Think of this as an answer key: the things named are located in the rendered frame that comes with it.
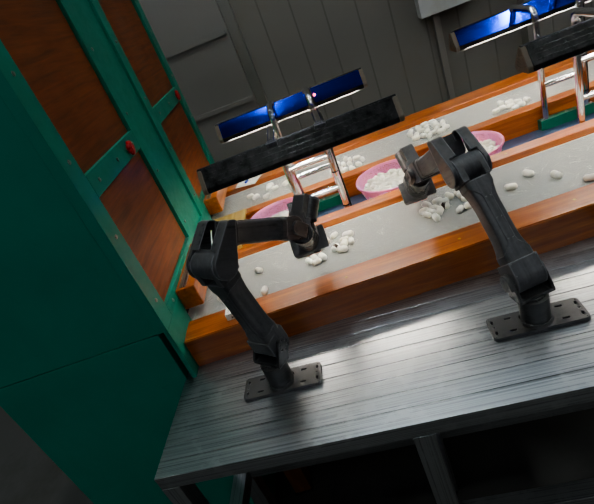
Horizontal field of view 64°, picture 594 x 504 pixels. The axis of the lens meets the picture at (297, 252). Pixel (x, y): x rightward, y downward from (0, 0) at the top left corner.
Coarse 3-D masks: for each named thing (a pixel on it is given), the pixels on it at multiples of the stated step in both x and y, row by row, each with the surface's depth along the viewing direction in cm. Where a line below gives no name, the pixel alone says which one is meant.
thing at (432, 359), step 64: (576, 256) 117; (384, 320) 123; (448, 320) 115; (192, 384) 129; (320, 384) 112; (384, 384) 105; (448, 384) 99; (512, 384) 94; (576, 384) 89; (192, 448) 109; (256, 448) 103; (320, 448) 98
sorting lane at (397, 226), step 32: (544, 160) 148; (576, 160) 142; (512, 192) 139; (544, 192) 133; (352, 224) 158; (384, 224) 151; (416, 224) 144; (448, 224) 137; (256, 256) 164; (288, 256) 156; (352, 256) 141; (256, 288) 146
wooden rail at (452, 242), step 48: (576, 192) 123; (432, 240) 129; (480, 240) 121; (528, 240) 121; (576, 240) 122; (288, 288) 134; (336, 288) 126; (384, 288) 125; (432, 288) 126; (192, 336) 131; (240, 336) 130; (288, 336) 131
